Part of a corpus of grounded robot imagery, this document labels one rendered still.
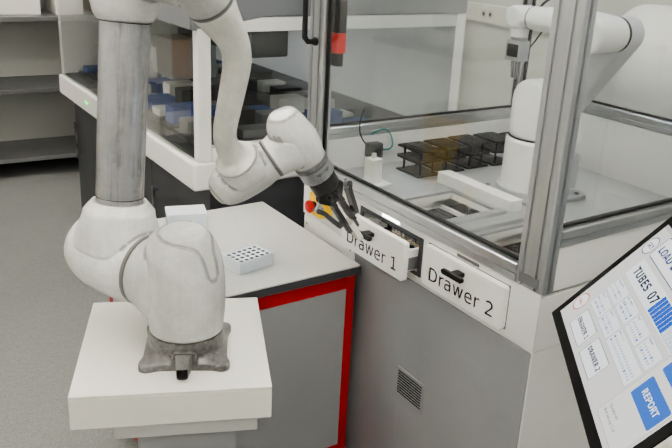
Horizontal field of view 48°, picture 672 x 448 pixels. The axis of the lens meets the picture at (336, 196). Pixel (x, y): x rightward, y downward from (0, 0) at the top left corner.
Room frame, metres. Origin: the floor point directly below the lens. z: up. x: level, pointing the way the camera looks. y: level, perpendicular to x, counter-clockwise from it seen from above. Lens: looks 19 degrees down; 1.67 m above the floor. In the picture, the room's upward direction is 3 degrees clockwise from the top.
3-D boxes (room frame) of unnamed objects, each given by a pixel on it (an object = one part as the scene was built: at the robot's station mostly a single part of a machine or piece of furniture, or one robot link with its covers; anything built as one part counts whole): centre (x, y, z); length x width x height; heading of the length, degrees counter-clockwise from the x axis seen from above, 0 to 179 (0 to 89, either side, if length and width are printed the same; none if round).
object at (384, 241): (1.92, -0.11, 0.87); 0.29 x 0.02 x 0.11; 34
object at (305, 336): (2.12, 0.33, 0.38); 0.62 x 0.58 x 0.76; 34
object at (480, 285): (1.69, -0.32, 0.87); 0.29 x 0.02 x 0.11; 34
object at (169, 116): (3.56, 0.52, 1.13); 1.78 x 1.14 x 0.45; 34
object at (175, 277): (1.39, 0.31, 1.00); 0.18 x 0.16 x 0.22; 59
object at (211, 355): (1.37, 0.30, 0.86); 0.22 x 0.18 x 0.06; 8
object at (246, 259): (1.98, 0.25, 0.78); 0.12 x 0.08 x 0.04; 136
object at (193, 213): (2.27, 0.49, 0.79); 0.13 x 0.09 x 0.05; 107
